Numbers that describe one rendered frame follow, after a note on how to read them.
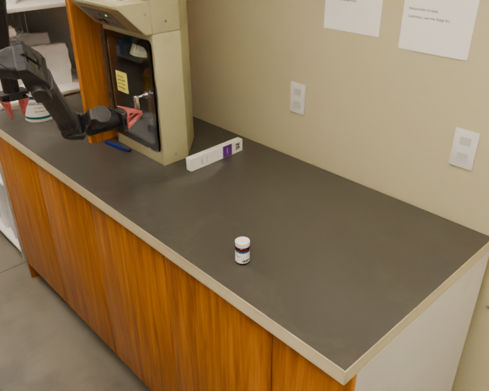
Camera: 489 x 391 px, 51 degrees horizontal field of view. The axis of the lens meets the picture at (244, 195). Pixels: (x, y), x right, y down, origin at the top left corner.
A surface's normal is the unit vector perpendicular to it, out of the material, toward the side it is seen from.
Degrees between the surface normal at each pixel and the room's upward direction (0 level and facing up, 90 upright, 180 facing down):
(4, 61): 48
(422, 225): 0
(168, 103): 90
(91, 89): 90
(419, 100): 90
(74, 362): 0
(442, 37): 90
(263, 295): 0
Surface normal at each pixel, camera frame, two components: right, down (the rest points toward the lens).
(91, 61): 0.69, 0.35
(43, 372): 0.00, -0.87
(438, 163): -0.72, 0.34
